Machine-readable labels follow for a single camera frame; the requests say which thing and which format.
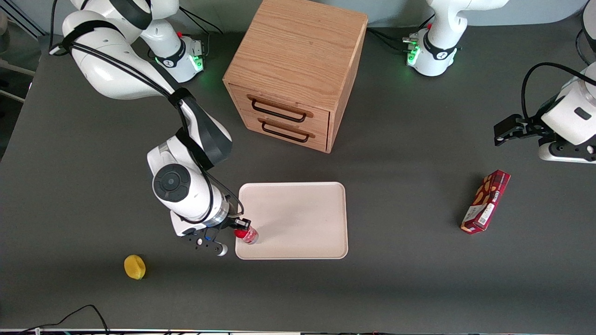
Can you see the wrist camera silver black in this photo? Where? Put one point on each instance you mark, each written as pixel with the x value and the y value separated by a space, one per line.
pixel 563 156
pixel 207 243

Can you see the wooden drawer front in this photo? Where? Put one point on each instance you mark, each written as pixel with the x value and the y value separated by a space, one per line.
pixel 253 123
pixel 242 97

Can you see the wooden drawer cabinet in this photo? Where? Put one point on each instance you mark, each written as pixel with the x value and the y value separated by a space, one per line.
pixel 298 46

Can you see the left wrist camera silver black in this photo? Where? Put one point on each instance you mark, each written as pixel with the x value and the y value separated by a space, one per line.
pixel 563 156

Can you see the yellow lemon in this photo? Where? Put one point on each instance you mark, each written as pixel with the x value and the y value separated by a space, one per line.
pixel 134 267

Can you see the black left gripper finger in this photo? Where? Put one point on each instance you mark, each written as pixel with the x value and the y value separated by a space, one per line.
pixel 510 138
pixel 510 124

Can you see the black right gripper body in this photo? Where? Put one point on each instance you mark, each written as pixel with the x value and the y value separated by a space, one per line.
pixel 234 223

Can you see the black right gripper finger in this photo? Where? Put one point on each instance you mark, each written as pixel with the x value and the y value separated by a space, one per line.
pixel 243 223

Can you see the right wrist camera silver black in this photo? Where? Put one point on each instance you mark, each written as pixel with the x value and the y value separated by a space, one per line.
pixel 207 243

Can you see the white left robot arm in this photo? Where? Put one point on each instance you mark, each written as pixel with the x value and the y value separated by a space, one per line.
pixel 437 51

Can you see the cream plastic tray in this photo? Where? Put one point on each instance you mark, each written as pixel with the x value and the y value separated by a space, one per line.
pixel 298 218

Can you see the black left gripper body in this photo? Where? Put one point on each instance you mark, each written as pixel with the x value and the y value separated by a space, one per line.
pixel 532 126

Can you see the red coke bottle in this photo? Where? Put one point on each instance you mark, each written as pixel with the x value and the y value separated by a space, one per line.
pixel 248 235

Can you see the red snack box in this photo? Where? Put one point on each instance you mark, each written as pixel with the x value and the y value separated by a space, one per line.
pixel 486 200

